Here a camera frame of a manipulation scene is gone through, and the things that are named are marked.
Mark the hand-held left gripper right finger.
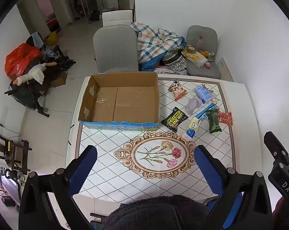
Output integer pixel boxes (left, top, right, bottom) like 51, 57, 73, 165
194, 145, 276, 230

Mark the green snack packet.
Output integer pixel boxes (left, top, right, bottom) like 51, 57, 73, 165
205, 108, 222, 134

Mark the white chair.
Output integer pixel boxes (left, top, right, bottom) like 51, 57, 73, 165
102, 10, 133, 28

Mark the small black box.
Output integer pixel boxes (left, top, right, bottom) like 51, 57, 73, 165
1, 196, 17, 207

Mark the plaid blanket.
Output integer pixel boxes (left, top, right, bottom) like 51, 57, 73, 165
130, 22, 185, 64

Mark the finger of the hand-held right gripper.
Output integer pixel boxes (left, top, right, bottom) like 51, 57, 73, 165
264, 131, 289, 164

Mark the black bag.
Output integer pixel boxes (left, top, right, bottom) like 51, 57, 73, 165
88, 10, 100, 24

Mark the grey upholstered chair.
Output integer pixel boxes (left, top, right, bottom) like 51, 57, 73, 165
93, 25, 139, 74

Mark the long blue white packet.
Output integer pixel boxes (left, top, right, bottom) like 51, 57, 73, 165
195, 103, 218, 123

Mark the patterned black white hat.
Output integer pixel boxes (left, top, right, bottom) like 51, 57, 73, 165
162, 48, 188, 72

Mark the black shoe wipes packet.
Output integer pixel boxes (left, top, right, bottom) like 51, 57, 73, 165
161, 106, 189, 133

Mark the black folded stroller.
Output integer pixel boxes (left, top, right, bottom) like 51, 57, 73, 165
4, 55, 77, 118

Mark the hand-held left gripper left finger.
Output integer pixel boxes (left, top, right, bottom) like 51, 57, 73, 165
19, 145, 98, 230

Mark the red plastic bag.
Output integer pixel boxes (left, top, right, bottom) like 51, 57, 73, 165
4, 43, 43, 82

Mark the light blue tissue packet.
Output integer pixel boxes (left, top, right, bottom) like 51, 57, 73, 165
194, 84, 218, 105

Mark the yellow white packet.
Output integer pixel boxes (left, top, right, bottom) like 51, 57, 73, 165
184, 51, 208, 68

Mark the orange cartoon snack packet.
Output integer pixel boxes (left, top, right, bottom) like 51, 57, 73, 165
168, 80, 188, 102

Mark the white blue small carton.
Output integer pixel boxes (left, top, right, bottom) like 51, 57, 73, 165
182, 116, 202, 141

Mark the person's dark fleece clothing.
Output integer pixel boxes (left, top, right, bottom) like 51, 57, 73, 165
102, 195, 211, 230

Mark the purple cloth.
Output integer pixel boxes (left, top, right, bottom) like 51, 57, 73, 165
185, 97, 204, 115

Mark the light blue cloth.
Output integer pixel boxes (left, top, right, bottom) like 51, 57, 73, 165
31, 32, 46, 49

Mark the small brown cardboard box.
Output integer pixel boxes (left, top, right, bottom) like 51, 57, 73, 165
50, 71, 68, 88

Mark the grey padded chair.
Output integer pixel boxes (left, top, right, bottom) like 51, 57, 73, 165
186, 25, 222, 79

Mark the red snack packet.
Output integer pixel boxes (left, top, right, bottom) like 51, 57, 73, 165
217, 111, 233, 126

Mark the white goose plush toy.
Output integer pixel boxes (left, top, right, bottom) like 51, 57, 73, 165
12, 62, 57, 86

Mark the yellow bag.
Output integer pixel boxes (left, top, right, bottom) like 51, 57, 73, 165
44, 31, 59, 46

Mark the blue quilt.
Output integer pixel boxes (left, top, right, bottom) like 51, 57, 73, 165
138, 36, 186, 72

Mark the dark wooden chair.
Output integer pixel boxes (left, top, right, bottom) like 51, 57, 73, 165
0, 127, 32, 175

